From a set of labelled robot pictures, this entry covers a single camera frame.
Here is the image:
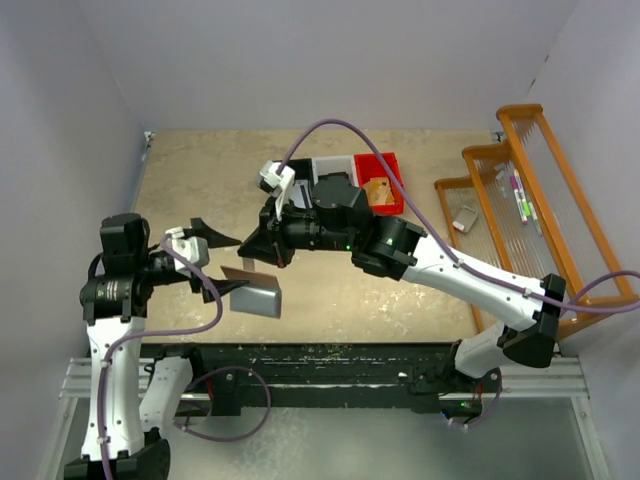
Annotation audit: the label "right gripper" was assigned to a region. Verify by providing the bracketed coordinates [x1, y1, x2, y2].
[239, 190, 356, 267]

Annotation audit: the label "pink leather card holder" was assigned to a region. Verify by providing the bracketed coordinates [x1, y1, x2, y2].
[221, 266, 282, 318]

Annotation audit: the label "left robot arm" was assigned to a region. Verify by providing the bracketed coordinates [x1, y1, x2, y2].
[63, 213, 242, 479]

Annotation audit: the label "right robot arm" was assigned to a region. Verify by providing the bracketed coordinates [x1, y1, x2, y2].
[238, 175, 566, 391]

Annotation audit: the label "grey cards in black bin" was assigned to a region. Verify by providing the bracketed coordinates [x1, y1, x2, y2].
[291, 180, 312, 209]

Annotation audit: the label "orange cards in red bin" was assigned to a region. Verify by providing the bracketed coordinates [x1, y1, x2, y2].
[363, 176, 395, 207]

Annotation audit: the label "black plastic bin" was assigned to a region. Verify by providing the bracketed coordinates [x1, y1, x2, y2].
[287, 158, 318, 209]

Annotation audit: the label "white plastic bin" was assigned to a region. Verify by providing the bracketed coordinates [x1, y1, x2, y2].
[311, 155, 359, 187]

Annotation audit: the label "red plastic bin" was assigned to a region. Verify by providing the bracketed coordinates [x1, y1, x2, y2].
[354, 153, 405, 216]

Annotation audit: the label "small grey red box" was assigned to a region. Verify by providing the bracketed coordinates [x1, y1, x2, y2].
[452, 205, 478, 234]

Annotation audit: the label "orange wooden tiered rack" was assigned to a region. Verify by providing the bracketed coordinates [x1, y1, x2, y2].
[434, 104, 639, 339]

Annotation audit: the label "purple marker pen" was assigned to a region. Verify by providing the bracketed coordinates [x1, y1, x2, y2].
[510, 174, 528, 225]

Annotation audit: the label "green marker pen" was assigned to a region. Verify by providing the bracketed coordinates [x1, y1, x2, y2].
[524, 197, 543, 237]

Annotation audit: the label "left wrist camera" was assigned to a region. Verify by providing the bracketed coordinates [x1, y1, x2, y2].
[165, 227, 210, 275]

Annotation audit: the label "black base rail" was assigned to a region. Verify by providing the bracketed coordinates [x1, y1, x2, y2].
[119, 342, 506, 418]

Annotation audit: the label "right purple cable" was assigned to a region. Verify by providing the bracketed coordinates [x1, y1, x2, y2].
[279, 118, 640, 429]

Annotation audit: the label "aluminium frame rail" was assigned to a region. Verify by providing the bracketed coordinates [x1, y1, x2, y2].
[59, 358, 589, 399]

